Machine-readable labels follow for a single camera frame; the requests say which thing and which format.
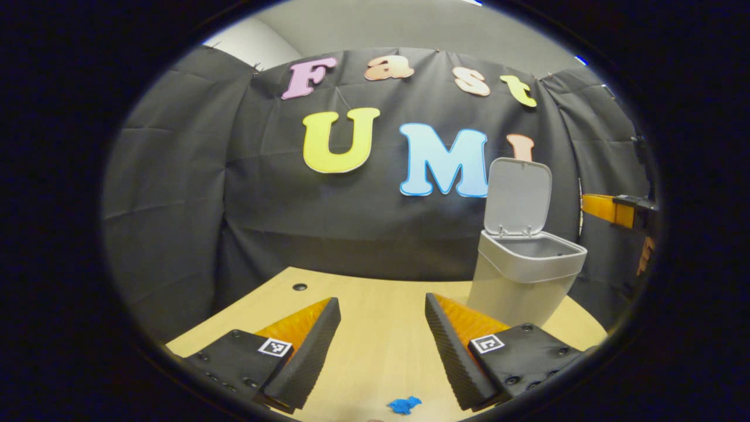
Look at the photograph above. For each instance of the blue paper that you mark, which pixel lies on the blue paper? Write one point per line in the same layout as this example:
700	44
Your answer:
404	405

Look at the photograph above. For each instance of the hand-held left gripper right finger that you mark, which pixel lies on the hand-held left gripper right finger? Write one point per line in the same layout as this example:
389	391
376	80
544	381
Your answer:
457	363

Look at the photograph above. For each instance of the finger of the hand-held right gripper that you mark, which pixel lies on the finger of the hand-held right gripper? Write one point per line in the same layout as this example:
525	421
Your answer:
603	208

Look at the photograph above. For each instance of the wooden desktop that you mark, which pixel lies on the wooden desktop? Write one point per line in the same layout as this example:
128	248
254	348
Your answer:
381	328

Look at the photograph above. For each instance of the black backdrop cloth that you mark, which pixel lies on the black backdrop cloth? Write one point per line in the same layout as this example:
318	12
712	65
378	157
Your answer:
176	187

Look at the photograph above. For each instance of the white desktop garbage bin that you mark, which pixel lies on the white desktop garbage bin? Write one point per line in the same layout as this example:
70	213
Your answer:
521	264

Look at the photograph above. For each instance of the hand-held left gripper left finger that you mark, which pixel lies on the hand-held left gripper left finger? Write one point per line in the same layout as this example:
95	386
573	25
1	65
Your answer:
304	363

